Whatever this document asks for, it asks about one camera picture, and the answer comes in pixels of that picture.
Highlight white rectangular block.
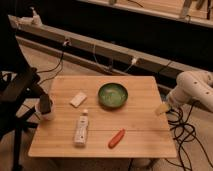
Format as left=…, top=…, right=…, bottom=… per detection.
left=70, top=92, right=87, bottom=108

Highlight green ceramic bowl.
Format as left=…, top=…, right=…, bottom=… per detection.
left=98, top=83, right=128, bottom=108

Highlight black floor cables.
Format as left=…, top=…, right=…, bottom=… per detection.
left=164, top=103, right=213, bottom=171

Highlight white cup with dark block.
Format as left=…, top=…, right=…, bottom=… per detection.
left=35, top=94, right=54, bottom=121

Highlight white tube bottle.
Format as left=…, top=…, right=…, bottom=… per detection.
left=74, top=109, right=89, bottom=147

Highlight wooden table board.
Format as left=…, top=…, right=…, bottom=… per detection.
left=28, top=76, right=177, bottom=158

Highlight grey metal rail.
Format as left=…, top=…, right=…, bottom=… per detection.
left=8, top=14, right=213, bottom=84

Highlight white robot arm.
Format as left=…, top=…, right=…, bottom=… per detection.
left=155, top=70, right=213, bottom=115

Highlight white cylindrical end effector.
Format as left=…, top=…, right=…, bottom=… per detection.
left=155, top=92, right=181, bottom=116

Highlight black stand frame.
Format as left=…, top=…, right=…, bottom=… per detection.
left=0, top=11, right=47, bottom=171

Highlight white power adapter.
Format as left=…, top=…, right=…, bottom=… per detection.
left=19, top=7, right=43, bottom=27

